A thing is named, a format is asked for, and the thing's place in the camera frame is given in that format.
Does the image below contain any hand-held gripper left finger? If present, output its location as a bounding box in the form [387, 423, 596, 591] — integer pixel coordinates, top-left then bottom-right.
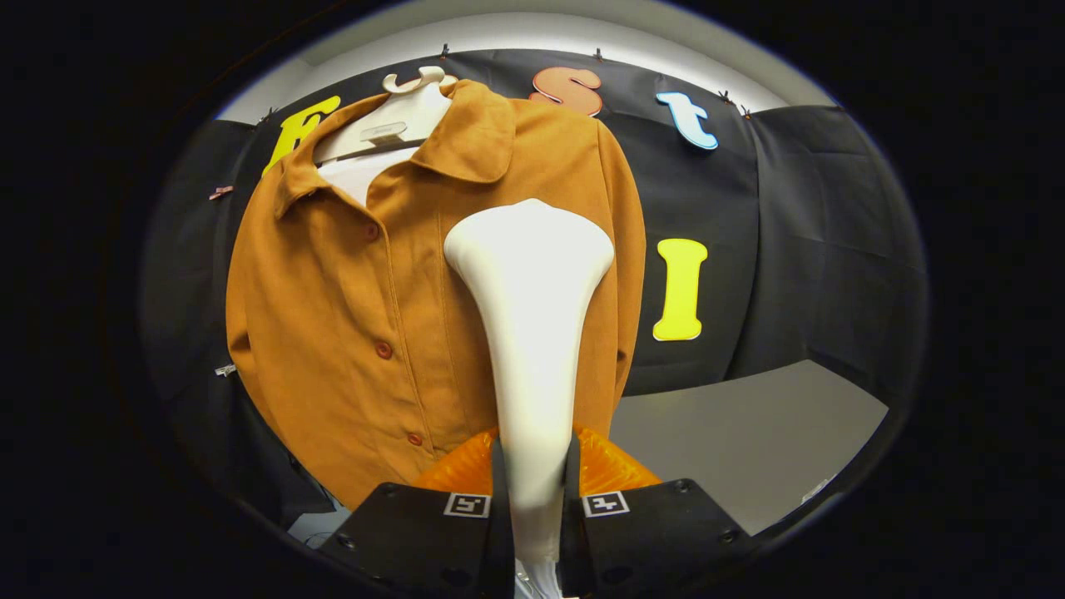
[320, 427, 517, 599]

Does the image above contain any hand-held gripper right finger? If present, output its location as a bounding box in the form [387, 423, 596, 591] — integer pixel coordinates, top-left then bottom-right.
[559, 427, 755, 599]

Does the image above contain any white garment steamer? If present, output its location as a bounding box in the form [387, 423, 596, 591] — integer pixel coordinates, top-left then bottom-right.
[443, 198, 617, 599]

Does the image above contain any brown button-up shirt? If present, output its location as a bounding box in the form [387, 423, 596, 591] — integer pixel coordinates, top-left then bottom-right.
[226, 79, 647, 510]

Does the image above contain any grey table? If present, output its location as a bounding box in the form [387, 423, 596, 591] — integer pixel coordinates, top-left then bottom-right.
[612, 359, 889, 536]

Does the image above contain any black backdrop cloth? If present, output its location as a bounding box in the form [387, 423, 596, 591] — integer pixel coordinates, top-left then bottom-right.
[141, 48, 929, 533]

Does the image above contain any white mannequin torso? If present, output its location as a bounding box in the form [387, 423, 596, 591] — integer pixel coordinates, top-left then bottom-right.
[315, 67, 458, 207]

